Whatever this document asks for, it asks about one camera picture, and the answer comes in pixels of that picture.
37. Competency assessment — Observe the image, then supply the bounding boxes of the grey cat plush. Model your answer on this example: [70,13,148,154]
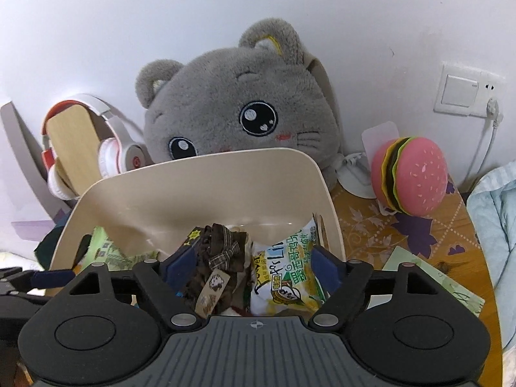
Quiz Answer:
[135,18,343,190]

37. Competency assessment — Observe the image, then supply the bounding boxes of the white plug with cable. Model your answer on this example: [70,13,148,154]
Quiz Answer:
[463,97,504,192]

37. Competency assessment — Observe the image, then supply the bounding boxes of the dark green tissue pack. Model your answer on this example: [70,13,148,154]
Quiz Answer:
[34,220,69,271]

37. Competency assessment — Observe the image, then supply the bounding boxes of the white plastic bag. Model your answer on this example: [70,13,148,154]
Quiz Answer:
[0,250,41,270]

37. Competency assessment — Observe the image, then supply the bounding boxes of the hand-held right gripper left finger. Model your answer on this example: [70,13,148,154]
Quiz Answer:
[52,246,201,333]

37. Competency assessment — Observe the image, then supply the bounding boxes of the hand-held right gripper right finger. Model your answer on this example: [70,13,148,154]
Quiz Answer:
[308,246,450,333]

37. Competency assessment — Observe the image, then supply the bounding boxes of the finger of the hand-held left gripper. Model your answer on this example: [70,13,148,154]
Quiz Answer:
[16,271,77,291]

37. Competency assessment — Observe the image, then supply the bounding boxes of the white and red headphones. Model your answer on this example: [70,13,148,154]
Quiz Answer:
[40,94,148,200]

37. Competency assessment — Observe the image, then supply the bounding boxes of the beige plastic storage bin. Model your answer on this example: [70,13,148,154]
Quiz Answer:
[44,148,346,303]

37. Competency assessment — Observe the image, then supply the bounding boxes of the white and green leaflet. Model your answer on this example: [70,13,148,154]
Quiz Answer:
[381,246,485,317]

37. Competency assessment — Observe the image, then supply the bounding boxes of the white stand base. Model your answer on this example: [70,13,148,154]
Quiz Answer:
[334,152,380,199]

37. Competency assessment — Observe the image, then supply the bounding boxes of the green snack packet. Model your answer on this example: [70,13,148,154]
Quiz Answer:
[78,227,160,272]

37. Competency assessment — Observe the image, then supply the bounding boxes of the brown dressed plush doll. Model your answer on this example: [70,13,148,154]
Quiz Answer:
[177,223,248,317]

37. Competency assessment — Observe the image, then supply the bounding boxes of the light wooden board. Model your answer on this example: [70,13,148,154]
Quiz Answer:
[45,105,103,196]

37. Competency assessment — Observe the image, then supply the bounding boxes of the wooden desktop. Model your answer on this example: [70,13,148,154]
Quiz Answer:
[331,173,504,387]

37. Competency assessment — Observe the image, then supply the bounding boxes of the yellow-green cartoon snack packet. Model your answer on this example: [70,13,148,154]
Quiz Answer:
[250,213,327,317]

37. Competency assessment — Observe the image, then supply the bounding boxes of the light blue clothing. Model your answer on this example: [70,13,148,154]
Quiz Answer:
[465,161,516,351]

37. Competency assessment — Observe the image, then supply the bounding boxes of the white wall switch socket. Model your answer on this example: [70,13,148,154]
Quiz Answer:
[433,61,504,118]

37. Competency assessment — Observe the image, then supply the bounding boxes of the pink burger toy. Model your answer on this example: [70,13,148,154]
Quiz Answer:
[371,136,449,214]

